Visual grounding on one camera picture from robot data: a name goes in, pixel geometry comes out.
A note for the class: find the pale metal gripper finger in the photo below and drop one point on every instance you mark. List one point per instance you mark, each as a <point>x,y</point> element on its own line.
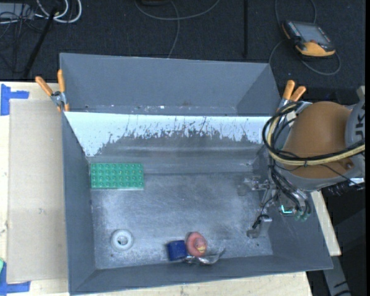
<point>260,227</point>
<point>255,184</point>

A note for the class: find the clear crumpled plastic piece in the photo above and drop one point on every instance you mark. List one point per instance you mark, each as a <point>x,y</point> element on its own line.
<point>211,258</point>

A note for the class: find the red round toy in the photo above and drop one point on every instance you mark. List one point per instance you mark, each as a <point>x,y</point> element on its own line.
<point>195,241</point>

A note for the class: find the grey metal bin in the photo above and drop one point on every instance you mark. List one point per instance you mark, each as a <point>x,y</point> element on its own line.
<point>179,214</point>

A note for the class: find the blue block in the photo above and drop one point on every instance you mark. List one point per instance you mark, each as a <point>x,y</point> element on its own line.
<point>176,250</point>

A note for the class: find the green studded flat block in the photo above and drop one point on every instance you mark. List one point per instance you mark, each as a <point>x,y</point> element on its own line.
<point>117,176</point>

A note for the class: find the brown cardboard board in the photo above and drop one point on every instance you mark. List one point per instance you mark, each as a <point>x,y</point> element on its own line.
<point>34,196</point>

